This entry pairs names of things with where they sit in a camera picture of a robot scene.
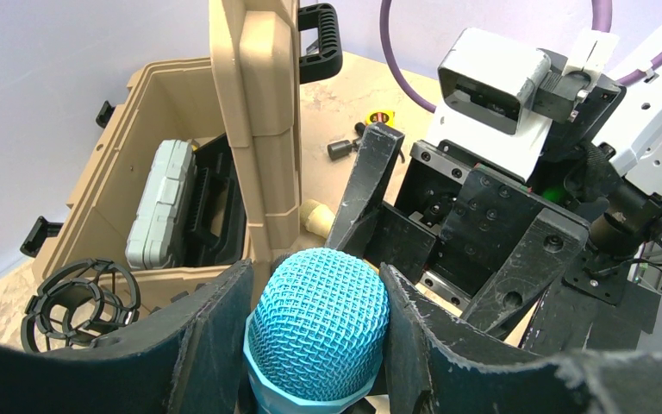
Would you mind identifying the tan hard case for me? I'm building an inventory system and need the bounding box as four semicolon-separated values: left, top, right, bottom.
32;1;343;311

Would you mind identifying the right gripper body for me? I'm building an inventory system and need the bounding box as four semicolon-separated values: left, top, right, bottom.
365;143;567;308

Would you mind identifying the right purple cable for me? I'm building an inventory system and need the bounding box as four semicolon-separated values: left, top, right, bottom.
379;0;662;292

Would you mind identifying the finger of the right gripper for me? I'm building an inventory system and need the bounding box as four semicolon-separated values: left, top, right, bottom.
461;208;590;337
325;122;404;258

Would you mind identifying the blue microphone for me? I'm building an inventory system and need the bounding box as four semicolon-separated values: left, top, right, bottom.
243;248;390;413

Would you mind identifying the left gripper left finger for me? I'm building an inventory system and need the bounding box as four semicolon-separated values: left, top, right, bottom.
0;260;254;413

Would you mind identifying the orange tape measure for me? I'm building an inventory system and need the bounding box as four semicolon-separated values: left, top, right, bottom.
365;110;395;127

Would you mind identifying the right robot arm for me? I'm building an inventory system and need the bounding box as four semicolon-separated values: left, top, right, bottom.
326;1;662;354

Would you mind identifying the grey foam insert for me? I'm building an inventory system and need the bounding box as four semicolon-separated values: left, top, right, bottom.
125;140;197;270

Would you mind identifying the cream microphone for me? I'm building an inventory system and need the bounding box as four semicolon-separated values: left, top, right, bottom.
299;199;335;239

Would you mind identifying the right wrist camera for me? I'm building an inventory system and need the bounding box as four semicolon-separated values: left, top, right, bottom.
425;28;624;180

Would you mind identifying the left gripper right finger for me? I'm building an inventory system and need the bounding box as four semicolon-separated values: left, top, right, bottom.
379;264;662;413

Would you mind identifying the black tripod shock mount stand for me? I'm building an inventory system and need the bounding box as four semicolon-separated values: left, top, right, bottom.
21;259;141;354

